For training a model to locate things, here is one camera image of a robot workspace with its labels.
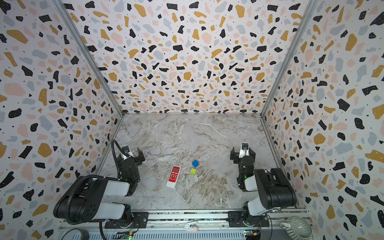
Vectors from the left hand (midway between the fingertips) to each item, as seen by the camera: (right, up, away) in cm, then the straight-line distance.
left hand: (128, 149), depth 86 cm
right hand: (+66, +2, +4) cm, 66 cm away
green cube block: (+37, -14, +3) cm, 39 cm away
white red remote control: (+26, -16, +2) cm, 30 cm away
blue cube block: (+38, -10, +9) cm, 40 cm away
